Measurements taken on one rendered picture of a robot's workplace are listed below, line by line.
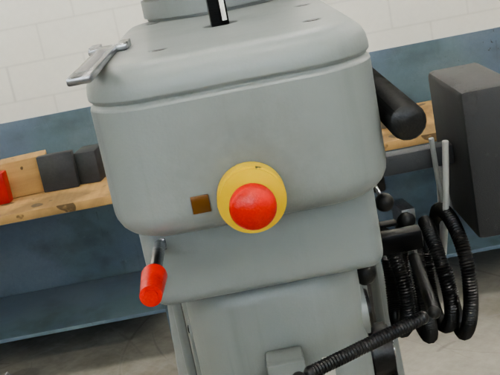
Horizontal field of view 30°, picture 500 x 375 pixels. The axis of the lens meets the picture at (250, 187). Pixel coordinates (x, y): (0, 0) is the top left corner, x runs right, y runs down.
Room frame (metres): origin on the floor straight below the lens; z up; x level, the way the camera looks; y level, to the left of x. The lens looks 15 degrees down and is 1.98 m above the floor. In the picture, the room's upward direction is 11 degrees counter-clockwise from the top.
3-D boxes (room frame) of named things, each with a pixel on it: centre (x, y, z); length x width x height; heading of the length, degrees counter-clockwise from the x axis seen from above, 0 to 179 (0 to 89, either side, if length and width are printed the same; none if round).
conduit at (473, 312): (1.27, -0.20, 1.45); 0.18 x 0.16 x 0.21; 179
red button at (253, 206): (0.75, 0.00, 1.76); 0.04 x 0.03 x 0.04; 89
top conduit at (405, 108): (1.04, -0.15, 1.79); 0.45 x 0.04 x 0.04; 179
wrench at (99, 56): (0.85, 0.11, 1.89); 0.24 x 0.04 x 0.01; 179
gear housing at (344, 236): (1.05, 0.00, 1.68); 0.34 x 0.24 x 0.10; 179
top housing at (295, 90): (1.02, 0.00, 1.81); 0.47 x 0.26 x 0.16; 179
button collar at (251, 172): (0.78, 0.00, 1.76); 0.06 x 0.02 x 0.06; 89
